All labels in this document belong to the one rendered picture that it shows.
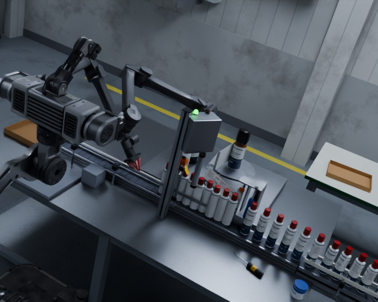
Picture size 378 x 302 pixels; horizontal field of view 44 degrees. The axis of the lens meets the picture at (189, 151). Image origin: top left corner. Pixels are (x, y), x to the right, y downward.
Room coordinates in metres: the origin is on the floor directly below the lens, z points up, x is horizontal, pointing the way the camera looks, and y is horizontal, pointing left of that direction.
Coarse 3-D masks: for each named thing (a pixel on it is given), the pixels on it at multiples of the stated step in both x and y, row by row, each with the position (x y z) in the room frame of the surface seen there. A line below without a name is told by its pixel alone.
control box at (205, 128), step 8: (200, 112) 2.15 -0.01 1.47; (192, 120) 2.04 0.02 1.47; (200, 120) 2.06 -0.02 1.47; (208, 120) 2.08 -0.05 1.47; (216, 120) 2.11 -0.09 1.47; (192, 128) 2.03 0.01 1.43; (200, 128) 2.06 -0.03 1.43; (208, 128) 2.09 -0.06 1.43; (216, 128) 2.11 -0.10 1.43; (192, 136) 2.04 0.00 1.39; (200, 136) 2.07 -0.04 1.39; (208, 136) 2.09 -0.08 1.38; (216, 136) 2.12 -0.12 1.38; (184, 144) 2.05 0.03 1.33; (192, 144) 2.05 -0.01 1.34; (200, 144) 2.08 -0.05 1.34; (208, 144) 2.10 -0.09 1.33; (184, 152) 2.03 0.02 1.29; (192, 152) 2.05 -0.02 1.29; (200, 152) 2.08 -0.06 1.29
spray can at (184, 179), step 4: (184, 172) 2.20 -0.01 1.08; (184, 176) 2.20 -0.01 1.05; (184, 180) 2.19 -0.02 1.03; (180, 184) 2.20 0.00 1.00; (184, 184) 2.19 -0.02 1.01; (180, 188) 2.19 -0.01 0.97; (184, 188) 2.20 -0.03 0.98; (180, 196) 2.19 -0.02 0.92; (176, 200) 2.19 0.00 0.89; (180, 200) 2.20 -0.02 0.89
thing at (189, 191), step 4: (192, 176) 2.18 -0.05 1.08; (188, 180) 2.18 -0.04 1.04; (188, 184) 2.18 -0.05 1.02; (188, 188) 2.17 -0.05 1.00; (192, 188) 2.17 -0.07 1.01; (184, 192) 2.19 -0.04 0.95; (188, 192) 2.17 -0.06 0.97; (192, 192) 2.18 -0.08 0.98; (184, 200) 2.18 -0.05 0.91; (188, 200) 2.17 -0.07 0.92; (184, 204) 2.17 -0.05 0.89; (188, 204) 2.18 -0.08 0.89
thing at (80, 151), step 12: (84, 156) 2.40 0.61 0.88; (96, 156) 2.43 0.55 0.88; (108, 168) 2.34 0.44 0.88; (120, 168) 2.37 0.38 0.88; (132, 180) 2.28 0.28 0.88; (144, 180) 2.31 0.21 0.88; (156, 192) 2.22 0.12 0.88; (180, 204) 2.17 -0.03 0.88; (204, 216) 2.12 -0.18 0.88; (228, 228) 2.07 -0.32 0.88; (240, 228) 2.10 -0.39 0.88; (252, 240) 2.02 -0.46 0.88; (264, 240) 2.05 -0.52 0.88; (276, 252) 1.97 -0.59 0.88; (288, 252) 2.00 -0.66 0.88
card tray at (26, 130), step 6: (24, 120) 2.66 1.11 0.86; (30, 120) 2.71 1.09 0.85; (12, 126) 2.56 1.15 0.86; (18, 126) 2.61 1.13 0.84; (24, 126) 2.64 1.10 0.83; (30, 126) 2.66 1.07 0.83; (36, 126) 2.68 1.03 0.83; (6, 132) 2.50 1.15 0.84; (12, 132) 2.48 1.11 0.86; (18, 132) 2.54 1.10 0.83; (24, 132) 2.56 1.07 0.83; (30, 132) 2.58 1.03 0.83; (36, 132) 2.60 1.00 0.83; (18, 138) 2.46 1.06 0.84; (24, 138) 2.44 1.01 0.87; (30, 138) 2.51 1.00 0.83; (36, 138) 2.53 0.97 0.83; (30, 144) 2.43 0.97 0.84
